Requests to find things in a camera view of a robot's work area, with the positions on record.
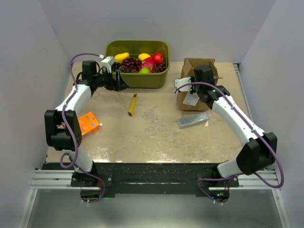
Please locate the brown cardboard express box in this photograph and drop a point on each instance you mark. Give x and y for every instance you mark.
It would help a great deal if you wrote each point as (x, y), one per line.
(191, 103)

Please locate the dark red grape bunch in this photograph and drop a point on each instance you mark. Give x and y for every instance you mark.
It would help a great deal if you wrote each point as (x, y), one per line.
(160, 68)

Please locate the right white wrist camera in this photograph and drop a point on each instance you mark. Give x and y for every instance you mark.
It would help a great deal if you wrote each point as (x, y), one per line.
(182, 85)

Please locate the orange carton box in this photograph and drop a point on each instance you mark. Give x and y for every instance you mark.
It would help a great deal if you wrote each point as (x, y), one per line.
(88, 123)

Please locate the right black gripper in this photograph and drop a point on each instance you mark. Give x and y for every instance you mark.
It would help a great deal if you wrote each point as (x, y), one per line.
(193, 89)

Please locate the green lime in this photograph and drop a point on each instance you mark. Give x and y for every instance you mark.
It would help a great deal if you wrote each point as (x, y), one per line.
(144, 70)

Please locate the pink dragon fruit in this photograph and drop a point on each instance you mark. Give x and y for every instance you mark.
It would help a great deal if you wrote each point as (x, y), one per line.
(149, 64)

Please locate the red apple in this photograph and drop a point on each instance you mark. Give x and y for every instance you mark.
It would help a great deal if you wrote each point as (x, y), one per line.
(158, 58)

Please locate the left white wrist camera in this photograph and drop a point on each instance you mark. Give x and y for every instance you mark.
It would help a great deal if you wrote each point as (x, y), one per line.
(106, 64)

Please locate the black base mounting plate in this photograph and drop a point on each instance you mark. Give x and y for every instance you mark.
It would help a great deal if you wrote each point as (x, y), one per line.
(110, 179)

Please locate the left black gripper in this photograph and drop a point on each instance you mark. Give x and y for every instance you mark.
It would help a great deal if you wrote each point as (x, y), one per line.
(118, 85)

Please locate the yellow mango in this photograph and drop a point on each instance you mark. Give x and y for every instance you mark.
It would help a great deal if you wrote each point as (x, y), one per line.
(120, 57)

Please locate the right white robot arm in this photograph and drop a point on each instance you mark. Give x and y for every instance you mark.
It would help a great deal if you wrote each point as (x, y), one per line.
(258, 147)

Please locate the yellow lemon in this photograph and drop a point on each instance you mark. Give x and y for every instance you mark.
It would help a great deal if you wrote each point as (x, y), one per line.
(143, 56)

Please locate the olive green plastic bin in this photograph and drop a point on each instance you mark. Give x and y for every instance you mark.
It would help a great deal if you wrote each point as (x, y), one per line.
(134, 48)

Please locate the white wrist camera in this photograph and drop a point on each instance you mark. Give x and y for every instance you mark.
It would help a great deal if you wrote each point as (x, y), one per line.
(106, 64)
(182, 85)

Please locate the dark black grape bunch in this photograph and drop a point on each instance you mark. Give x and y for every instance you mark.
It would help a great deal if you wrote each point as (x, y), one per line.
(116, 66)

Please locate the silver rectangular box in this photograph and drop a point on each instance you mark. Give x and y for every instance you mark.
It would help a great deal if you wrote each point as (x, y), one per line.
(192, 120)

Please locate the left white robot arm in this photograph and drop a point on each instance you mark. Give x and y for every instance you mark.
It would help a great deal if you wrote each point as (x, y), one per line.
(63, 131)

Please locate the yellow black utility knife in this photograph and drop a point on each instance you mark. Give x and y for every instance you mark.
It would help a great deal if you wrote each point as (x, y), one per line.
(132, 105)

